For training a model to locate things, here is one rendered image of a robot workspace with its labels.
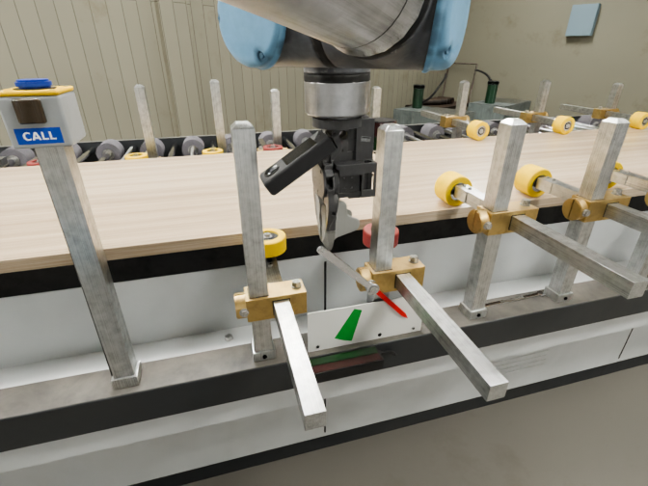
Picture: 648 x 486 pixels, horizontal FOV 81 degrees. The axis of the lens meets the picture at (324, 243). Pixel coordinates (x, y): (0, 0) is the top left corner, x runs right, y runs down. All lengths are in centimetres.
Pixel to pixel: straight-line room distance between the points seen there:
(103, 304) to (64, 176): 22
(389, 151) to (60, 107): 48
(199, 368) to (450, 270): 73
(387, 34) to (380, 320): 63
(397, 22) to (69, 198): 51
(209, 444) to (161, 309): 51
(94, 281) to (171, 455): 78
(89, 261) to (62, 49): 386
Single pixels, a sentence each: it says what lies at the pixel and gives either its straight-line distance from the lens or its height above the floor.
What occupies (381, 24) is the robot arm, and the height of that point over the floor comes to 128.
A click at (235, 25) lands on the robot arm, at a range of 43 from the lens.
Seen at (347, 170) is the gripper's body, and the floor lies 111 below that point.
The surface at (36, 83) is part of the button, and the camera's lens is 63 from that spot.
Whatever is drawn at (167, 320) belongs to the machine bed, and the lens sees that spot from 102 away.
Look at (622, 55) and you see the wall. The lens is 757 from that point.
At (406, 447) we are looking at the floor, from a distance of 157.
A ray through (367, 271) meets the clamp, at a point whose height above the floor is 87.
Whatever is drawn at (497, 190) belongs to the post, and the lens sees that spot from 84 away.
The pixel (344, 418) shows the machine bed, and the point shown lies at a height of 17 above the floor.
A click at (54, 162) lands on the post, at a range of 65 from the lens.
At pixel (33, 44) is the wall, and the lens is 444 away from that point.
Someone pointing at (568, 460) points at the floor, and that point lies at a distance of 173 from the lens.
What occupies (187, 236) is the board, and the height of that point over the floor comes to 90.
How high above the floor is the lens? 127
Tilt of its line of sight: 27 degrees down
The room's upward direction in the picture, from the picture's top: straight up
